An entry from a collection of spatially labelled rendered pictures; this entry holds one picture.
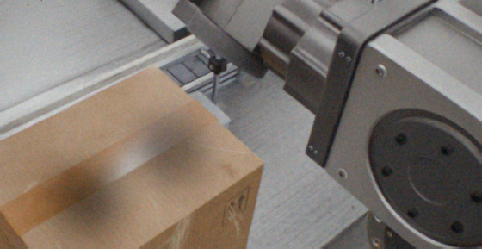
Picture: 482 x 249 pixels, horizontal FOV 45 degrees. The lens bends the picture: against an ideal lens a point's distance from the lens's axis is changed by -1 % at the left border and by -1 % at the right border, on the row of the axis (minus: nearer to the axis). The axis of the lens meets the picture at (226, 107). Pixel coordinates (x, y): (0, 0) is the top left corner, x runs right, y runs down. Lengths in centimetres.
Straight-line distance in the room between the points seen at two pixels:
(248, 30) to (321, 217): 71
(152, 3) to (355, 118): 108
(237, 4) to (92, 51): 94
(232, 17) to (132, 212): 35
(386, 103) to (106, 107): 54
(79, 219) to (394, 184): 43
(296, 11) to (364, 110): 9
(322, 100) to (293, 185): 75
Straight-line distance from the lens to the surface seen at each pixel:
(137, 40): 139
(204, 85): 124
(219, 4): 46
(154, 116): 81
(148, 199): 73
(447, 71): 35
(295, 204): 110
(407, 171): 37
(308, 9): 40
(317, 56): 38
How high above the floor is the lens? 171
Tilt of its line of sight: 45 degrees down
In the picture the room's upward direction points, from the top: 7 degrees clockwise
